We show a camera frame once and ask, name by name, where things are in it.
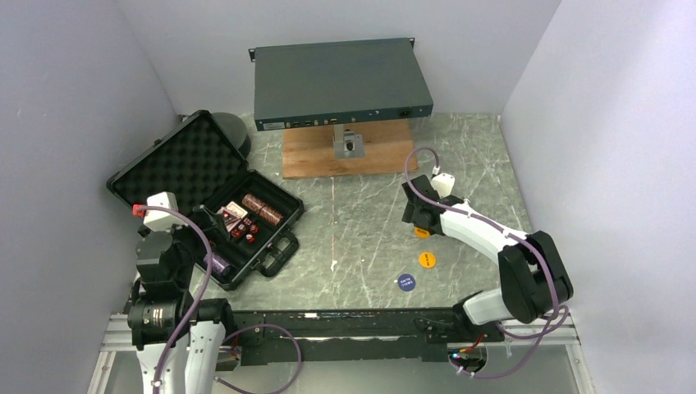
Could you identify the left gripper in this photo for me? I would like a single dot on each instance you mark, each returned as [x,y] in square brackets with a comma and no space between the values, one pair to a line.
[214,228]

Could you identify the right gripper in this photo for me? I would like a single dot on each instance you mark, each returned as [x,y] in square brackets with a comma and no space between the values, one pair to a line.
[410,214]

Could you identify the orange black chip stack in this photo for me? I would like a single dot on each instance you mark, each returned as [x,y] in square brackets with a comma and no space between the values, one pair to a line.
[253,203]

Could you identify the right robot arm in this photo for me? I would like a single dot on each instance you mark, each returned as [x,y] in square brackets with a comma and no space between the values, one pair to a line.
[533,280]

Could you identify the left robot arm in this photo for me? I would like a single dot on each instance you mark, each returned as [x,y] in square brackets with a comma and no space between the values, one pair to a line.
[176,332]

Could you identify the black poker set case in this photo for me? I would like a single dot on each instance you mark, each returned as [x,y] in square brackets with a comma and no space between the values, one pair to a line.
[201,167]

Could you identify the purple chip stack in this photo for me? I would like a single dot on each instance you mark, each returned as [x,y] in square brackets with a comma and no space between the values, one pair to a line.
[220,266]

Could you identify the orange dealer button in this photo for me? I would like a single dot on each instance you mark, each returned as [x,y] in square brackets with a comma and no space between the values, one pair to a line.
[427,259]

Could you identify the playing card deck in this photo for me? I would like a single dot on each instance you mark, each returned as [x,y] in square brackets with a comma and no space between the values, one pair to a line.
[232,214]

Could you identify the blue small blind button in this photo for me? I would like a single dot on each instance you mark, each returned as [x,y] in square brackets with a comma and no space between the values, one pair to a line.
[406,282]

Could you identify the wooden base board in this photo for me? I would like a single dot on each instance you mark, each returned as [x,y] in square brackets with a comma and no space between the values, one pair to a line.
[308,152]

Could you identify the black round speaker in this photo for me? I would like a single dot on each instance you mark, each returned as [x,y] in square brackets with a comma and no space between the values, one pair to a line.
[235,130]

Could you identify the dark teal rack device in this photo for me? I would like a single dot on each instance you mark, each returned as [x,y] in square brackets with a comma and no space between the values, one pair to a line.
[320,84]

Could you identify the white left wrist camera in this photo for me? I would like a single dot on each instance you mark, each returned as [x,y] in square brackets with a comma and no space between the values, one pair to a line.
[158,220]

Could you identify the metal stand post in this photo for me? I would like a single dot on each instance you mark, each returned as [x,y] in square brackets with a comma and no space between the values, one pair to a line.
[346,143]

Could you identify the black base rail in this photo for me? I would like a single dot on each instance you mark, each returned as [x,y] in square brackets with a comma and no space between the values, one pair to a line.
[426,334]

